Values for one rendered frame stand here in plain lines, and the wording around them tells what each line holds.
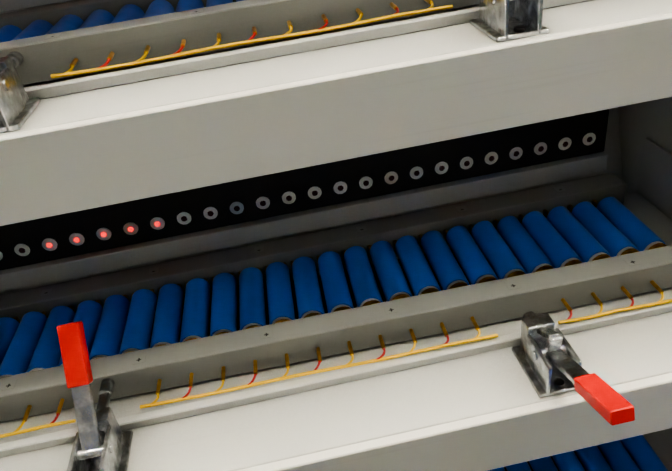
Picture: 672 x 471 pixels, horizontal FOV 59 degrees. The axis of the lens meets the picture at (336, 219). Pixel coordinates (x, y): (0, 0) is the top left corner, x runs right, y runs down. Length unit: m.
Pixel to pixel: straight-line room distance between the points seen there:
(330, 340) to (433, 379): 0.07
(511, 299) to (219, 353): 0.19
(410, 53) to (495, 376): 0.20
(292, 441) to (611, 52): 0.27
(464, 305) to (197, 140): 0.20
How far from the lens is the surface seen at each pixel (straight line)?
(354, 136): 0.31
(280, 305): 0.42
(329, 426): 0.37
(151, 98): 0.32
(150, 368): 0.40
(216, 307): 0.43
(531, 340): 0.38
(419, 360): 0.38
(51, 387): 0.42
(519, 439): 0.38
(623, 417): 0.32
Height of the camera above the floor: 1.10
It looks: 12 degrees down
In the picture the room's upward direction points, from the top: 10 degrees counter-clockwise
